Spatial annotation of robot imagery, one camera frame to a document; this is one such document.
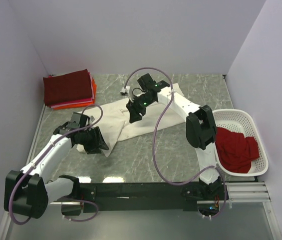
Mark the pink folded shirt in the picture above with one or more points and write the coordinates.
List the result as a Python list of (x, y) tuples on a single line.
[(81, 101)]

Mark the orange folded shirt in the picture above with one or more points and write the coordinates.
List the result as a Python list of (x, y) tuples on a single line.
[(90, 100)]

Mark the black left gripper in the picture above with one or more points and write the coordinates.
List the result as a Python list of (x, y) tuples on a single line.
[(98, 141)]

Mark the red t shirt in basket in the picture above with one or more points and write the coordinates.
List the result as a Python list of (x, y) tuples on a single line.
[(235, 151)]

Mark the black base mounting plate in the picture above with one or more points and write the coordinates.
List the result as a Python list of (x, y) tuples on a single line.
[(124, 196)]

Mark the lilac folded shirt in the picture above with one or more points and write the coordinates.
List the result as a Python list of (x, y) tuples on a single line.
[(78, 103)]

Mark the aluminium rail frame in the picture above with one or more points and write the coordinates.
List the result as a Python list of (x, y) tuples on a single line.
[(257, 193)]

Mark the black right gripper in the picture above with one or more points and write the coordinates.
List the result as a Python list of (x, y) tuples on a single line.
[(135, 111)]

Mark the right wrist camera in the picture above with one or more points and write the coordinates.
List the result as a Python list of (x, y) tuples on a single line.
[(128, 92)]

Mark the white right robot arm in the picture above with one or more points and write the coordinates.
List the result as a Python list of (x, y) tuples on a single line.
[(200, 123)]

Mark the white perforated plastic basket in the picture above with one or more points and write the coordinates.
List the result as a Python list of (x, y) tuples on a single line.
[(239, 121)]

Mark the dark red folded shirt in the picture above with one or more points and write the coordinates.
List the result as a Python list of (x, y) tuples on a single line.
[(67, 88)]

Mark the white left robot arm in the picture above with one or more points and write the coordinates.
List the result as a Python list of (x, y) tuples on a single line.
[(27, 192)]

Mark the white t shirt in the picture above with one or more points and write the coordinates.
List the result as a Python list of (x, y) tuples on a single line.
[(117, 125)]

